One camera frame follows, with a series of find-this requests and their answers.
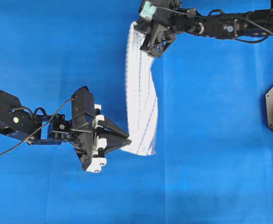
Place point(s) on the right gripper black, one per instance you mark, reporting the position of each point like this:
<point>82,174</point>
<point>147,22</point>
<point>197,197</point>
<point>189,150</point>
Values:
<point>157,38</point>

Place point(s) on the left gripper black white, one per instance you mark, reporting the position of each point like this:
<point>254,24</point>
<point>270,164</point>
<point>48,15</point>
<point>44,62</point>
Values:
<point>85,132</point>

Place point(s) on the blue striped white towel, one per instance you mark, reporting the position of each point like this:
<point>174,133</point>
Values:
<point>141,98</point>

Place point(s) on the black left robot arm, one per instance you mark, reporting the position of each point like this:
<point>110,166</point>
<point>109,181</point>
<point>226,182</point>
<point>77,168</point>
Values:
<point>37,127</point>

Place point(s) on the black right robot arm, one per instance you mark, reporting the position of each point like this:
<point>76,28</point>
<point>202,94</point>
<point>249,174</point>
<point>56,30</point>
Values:
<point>221,25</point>

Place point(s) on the blue table cloth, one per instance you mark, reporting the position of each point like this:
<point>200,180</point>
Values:
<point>214,152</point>

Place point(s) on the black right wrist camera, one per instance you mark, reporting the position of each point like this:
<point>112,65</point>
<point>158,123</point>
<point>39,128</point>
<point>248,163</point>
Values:
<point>162,13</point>

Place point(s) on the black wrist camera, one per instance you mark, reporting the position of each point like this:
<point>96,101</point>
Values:
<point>83,111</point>
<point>162,13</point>

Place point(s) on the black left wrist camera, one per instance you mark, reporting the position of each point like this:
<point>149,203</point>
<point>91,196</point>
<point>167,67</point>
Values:
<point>83,111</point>

